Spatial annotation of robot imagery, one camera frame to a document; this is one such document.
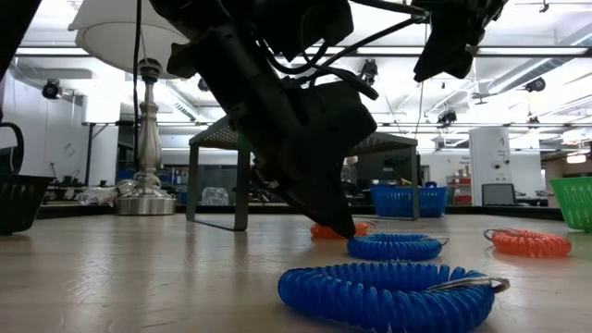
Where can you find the black plastic basket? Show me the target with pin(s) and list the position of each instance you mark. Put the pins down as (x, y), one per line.
(23, 203)

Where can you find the green plastic basket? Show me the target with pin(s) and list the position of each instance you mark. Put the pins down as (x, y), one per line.
(575, 203)

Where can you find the black ceiling spotlight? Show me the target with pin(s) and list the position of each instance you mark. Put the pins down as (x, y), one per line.
(51, 89)
(535, 84)
(446, 118)

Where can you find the orange coil wristband keyring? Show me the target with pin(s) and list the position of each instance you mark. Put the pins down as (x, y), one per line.
(532, 244)
(324, 231)

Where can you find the grey wrapped bundle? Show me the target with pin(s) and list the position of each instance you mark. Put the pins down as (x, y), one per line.
(215, 196)

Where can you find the black overhead camera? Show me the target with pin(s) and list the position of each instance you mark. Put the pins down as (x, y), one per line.
(370, 71)

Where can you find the grey perforated metal desk riser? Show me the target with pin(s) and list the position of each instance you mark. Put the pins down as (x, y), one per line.
(241, 194)

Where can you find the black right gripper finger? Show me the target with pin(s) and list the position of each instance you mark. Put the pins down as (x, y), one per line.
(439, 51)
(462, 62)

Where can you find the silver table lamp white shade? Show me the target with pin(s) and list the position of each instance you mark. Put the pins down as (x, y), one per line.
(149, 139)

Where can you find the person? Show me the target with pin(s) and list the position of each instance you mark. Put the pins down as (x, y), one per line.
(351, 168)

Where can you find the black monitor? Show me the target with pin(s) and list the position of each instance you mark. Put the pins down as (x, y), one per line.
(388, 168)

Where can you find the red storage shelf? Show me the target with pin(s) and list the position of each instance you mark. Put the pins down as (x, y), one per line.
(459, 189)

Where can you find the clear plastic wrapping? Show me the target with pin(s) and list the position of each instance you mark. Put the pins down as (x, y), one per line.
(99, 194)

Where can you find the blue coil wristband keyring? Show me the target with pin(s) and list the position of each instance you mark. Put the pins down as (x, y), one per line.
(379, 296)
(393, 249)

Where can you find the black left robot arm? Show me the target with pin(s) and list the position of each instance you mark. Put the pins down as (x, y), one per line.
(277, 18)

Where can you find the grey monitor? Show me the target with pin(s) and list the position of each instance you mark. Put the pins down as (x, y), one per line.
(498, 194)

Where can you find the blue plastic basket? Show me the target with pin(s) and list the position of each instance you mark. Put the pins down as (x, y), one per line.
(402, 201)

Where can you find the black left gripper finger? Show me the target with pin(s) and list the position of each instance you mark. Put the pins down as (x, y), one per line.
(319, 185)
(270, 178)

